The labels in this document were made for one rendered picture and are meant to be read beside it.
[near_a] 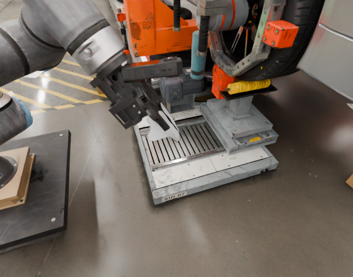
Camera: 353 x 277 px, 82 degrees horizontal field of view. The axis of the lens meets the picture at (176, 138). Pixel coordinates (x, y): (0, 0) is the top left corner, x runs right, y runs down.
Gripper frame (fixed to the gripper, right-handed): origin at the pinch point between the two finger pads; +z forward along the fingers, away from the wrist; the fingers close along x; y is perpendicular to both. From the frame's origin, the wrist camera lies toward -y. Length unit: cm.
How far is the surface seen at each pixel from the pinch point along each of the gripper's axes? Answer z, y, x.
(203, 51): -3, -15, -51
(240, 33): 6, -36, -81
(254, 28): 5, -41, -70
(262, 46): 9, -35, -49
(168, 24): -20, -6, -112
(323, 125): 112, -70, -111
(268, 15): -1, -41, -46
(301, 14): 5, -50, -44
